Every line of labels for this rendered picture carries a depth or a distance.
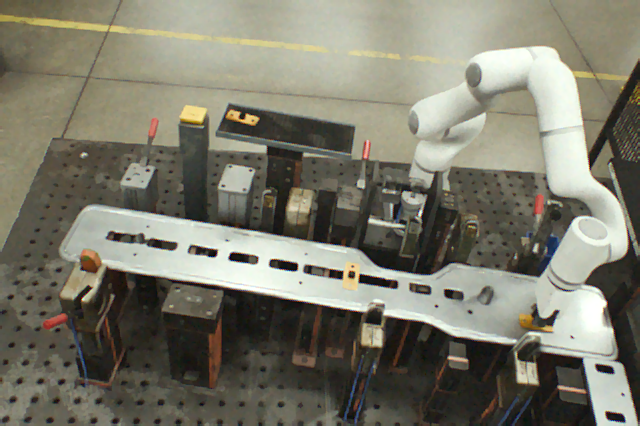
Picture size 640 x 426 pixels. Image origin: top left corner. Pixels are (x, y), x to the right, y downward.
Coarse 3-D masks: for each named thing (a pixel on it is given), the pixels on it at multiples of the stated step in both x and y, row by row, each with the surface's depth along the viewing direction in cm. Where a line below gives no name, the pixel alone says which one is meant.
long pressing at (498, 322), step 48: (96, 240) 155; (192, 240) 159; (240, 240) 161; (288, 240) 163; (240, 288) 151; (288, 288) 152; (336, 288) 154; (384, 288) 157; (432, 288) 159; (480, 288) 161; (528, 288) 163; (480, 336) 150; (576, 336) 154
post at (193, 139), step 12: (204, 120) 172; (180, 132) 172; (192, 132) 171; (204, 132) 172; (180, 144) 174; (192, 144) 174; (204, 144) 175; (192, 156) 177; (204, 156) 178; (192, 168) 181; (204, 168) 184; (192, 180) 184; (204, 180) 187; (192, 192) 187; (204, 192) 190; (192, 204) 191; (204, 204) 193; (192, 216) 194; (204, 216) 196
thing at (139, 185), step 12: (132, 168) 166; (144, 168) 167; (132, 180) 163; (144, 180) 164; (156, 180) 171; (132, 192) 163; (144, 192) 163; (156, 192) 173; (132, 204) 167; (144, 204) 166; (156, 240) 183
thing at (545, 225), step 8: (544, 208) 158; (552, 208) 156; (560, 208) 156; (544, 216) 158; (552, 216) 154; (560, 216) 154; (544, 224) 160; (552, 224) 159; (536, 232) 161; (544, 232) 161; (536, 240) 162; (544, 240) 162; (544, 248) 163; (528, 256) 165
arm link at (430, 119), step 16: (480, 64) 145; (496, 64) 144; (512, 64) 145; (528, 64) 146; (480, 80) 145; (496, 80) 144; (512, 80) 146; (432, 96) 179; (448, 96) 173; (464, 96) 164; (480, 96) 149; (496, 96) 160; (416, 112) 181; (432, 112) 177; (448, 112) 173; (464, 112) 168; (480, 112) 166; (416, 128) 182; (432, 128) 178; (448, 128) 182
